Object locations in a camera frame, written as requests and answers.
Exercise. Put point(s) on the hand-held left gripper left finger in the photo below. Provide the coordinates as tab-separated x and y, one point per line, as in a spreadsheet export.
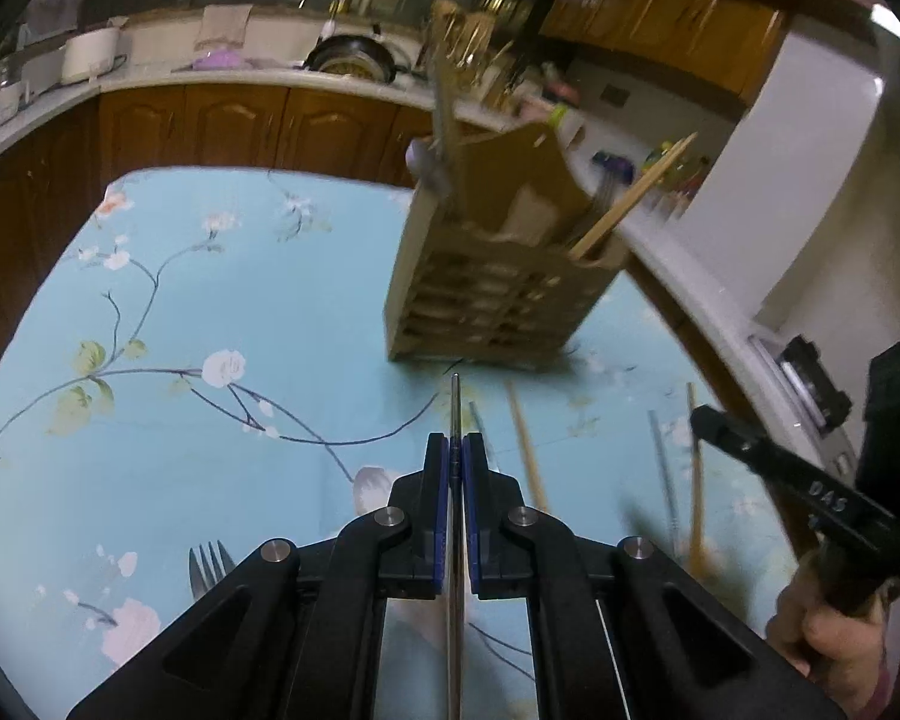
439	510

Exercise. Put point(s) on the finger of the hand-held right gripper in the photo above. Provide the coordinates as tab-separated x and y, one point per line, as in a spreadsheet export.
765	457

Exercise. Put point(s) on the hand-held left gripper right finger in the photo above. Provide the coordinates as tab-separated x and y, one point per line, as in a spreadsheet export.
474	510

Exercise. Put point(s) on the light wooden chopstick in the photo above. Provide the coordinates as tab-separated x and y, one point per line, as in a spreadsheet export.
529	450
694	480

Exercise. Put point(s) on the metal chopstick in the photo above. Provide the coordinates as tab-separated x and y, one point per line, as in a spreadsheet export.
456	405
664	465

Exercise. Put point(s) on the wooden utensil holder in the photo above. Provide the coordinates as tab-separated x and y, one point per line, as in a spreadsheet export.
487	277

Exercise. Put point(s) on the dark wooden chopstick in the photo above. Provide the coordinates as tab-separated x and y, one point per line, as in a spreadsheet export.
598	206
586	214

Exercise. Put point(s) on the brown wooden chopstick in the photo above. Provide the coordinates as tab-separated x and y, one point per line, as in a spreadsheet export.
645	180

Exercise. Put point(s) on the small pointed metal spoon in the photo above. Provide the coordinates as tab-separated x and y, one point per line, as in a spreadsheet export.
425	165

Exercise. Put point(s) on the dish rack with utensils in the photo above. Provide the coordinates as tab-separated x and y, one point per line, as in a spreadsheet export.
480	37

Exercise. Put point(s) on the person's right hand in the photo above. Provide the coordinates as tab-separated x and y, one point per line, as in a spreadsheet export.
832	637

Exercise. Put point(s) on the steel gas stove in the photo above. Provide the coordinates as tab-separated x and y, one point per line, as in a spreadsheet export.
802	390

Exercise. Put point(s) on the metal fork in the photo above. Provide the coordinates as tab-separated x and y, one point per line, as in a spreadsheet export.
204	574

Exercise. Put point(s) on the blue floral tablecloth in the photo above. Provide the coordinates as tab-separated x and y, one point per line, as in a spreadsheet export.
195	427

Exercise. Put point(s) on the black wok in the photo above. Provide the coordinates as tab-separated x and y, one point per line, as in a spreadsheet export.
352	58

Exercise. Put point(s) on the purple cloth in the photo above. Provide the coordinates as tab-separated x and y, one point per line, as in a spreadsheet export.
219	60

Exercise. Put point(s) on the hanging dish towel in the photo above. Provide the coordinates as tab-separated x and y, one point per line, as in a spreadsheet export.
223	26

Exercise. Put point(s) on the white electric pot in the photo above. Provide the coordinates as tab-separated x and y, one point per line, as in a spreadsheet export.
90	52

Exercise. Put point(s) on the small white appliance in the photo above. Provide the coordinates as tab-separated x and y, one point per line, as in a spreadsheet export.
0	101

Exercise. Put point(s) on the wooden wall cabinets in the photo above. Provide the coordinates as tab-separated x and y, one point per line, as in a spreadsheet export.
682	15

